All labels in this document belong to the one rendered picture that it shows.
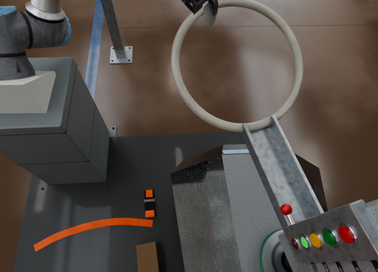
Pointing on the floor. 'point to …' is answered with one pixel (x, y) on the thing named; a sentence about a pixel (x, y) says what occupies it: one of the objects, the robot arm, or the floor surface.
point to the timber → (148, 257)
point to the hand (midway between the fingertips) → (197, 7)
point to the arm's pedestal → (59, 131)
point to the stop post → (114, 29)
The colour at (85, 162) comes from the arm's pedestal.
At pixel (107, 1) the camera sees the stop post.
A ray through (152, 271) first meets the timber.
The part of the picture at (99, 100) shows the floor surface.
